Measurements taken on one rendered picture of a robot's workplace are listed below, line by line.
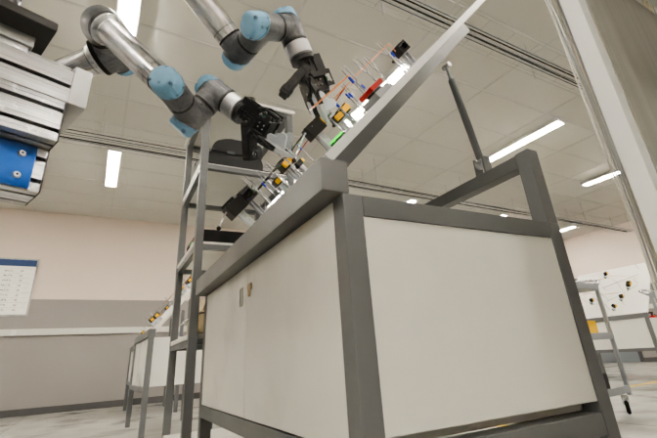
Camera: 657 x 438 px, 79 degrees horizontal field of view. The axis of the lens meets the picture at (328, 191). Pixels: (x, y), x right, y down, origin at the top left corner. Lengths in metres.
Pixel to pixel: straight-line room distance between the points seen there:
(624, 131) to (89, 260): 8.38
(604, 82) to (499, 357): 0.52
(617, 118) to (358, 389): 0.60
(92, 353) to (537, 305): 7.91
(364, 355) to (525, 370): 0.36
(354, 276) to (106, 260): 8.08
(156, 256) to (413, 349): 8.14
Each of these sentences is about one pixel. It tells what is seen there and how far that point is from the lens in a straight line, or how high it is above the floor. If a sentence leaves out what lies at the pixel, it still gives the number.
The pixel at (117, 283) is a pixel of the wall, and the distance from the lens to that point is 8.56.
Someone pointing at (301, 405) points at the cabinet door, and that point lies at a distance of 0.84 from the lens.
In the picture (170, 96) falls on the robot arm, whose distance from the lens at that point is 1.10.
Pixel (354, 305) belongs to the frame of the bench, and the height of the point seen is 0.61.
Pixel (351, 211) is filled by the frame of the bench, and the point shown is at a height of 0.77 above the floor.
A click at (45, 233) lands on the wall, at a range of 8.80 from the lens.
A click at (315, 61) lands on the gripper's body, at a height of 1.34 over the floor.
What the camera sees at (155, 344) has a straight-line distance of 4.11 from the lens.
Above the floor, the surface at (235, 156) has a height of 1.54.
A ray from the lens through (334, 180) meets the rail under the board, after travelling 0.71.
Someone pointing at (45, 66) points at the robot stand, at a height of 1.09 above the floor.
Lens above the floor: 0.53
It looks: 23 degrees up
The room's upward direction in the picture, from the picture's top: 4 degrees counter-clockwise
